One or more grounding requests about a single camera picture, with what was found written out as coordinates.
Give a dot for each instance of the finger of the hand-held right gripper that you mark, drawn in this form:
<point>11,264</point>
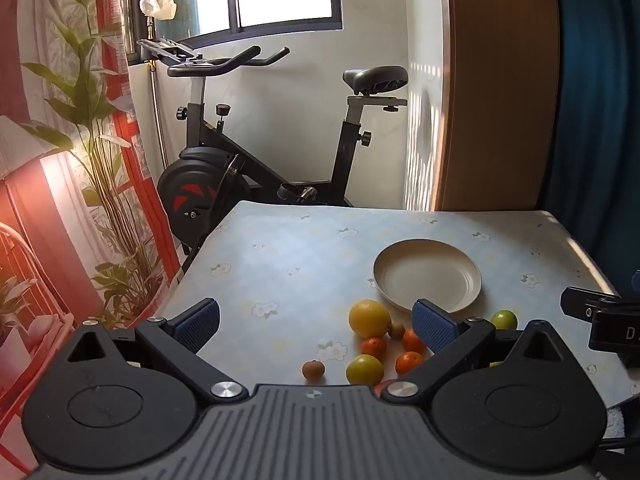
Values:
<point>580,300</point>

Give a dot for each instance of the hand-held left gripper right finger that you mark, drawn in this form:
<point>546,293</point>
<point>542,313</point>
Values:
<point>432,327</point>

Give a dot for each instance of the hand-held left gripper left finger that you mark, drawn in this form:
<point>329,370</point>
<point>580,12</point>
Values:
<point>200,320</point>

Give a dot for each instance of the brown longan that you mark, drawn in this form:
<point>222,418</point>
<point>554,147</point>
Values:
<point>313,370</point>
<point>396,330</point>

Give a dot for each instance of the orange tangerine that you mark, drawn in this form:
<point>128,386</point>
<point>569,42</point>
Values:
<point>412,341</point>
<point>374,346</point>
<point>408,363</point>

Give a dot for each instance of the beige plate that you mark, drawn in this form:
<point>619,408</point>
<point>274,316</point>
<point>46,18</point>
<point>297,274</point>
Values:
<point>425,275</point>

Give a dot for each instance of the large yellow lemon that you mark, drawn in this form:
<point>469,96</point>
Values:
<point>370,317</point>

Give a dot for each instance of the green lime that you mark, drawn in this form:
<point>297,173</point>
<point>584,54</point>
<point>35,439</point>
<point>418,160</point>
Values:
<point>504,319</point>

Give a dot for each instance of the yellow-green apple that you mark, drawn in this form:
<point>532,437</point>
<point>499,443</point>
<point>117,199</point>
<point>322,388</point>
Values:
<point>365,369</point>

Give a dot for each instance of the pale fluffy towel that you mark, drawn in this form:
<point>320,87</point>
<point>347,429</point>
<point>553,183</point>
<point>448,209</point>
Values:
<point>617,420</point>

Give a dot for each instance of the black exercise bike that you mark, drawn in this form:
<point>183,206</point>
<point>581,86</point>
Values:
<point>200,185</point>

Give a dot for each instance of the dark blue curtain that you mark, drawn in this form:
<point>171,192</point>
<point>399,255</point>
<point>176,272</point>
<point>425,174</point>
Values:
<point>600,110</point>

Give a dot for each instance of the plant printed curtain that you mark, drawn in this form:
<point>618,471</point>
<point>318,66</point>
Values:
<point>50,185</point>

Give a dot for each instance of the metal pipe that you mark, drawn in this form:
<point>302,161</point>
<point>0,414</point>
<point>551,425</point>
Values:
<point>159,120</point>

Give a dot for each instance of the wooden cabinet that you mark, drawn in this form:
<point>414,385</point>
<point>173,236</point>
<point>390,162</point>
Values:
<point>500,85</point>

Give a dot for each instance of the white plastic bag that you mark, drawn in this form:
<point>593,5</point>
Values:
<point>157,4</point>

